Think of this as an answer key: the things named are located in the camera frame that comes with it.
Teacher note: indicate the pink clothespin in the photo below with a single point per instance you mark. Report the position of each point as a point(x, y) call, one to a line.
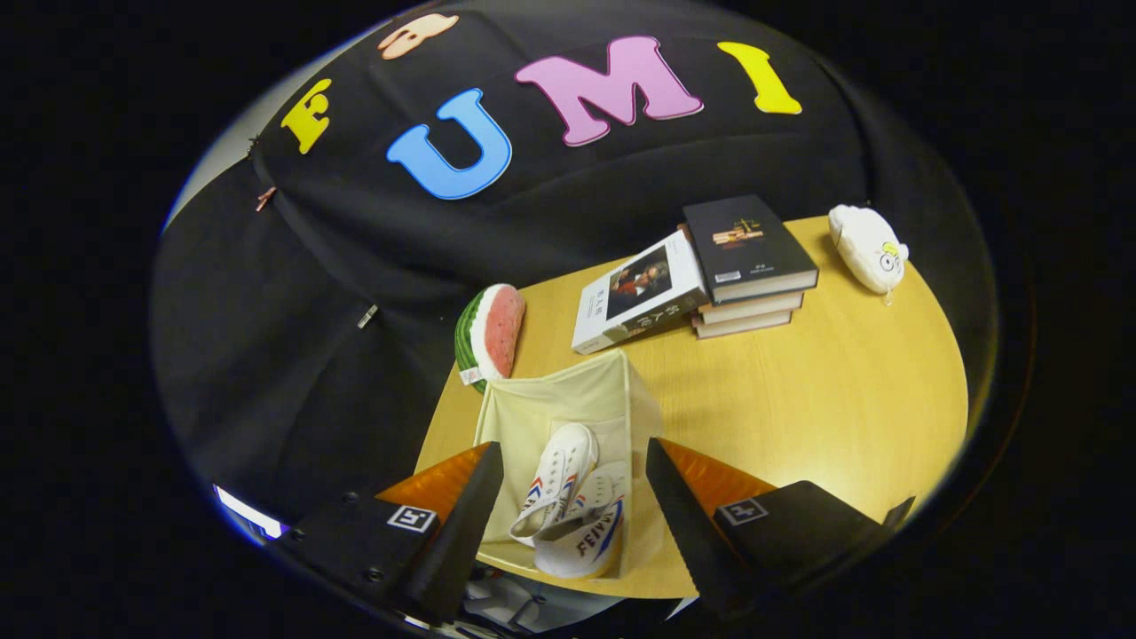
point(264, 198)

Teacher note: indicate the computer monitor screen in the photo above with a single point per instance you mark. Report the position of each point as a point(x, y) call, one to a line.
point(248, 513)

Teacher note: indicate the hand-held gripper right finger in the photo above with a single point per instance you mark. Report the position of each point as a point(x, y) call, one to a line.
point(683, 524)

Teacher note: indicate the watermelon slice plush toy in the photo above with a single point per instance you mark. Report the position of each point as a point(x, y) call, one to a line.
point(497, 333)

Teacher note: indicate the black cover book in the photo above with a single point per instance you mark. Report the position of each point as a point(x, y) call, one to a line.
point(750, 244)

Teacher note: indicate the thick book under black book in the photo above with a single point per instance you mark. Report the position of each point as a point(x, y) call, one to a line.
point(754, 308)
point(745, 325)

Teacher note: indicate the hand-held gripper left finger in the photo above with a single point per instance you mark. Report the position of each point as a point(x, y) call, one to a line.
point(466, 524)

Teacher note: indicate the white portrait cover book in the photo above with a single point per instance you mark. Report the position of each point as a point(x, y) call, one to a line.
point(639, 293)

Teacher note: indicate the white plush pouch with face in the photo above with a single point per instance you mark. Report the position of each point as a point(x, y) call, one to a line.
point(865, 248)

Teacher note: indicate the beige fabric storage box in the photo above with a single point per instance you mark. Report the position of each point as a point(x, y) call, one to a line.
point(568, 390)

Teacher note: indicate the white striped canvas shoe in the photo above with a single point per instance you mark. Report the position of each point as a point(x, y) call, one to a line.
point(557, 466)
point(586, 546)

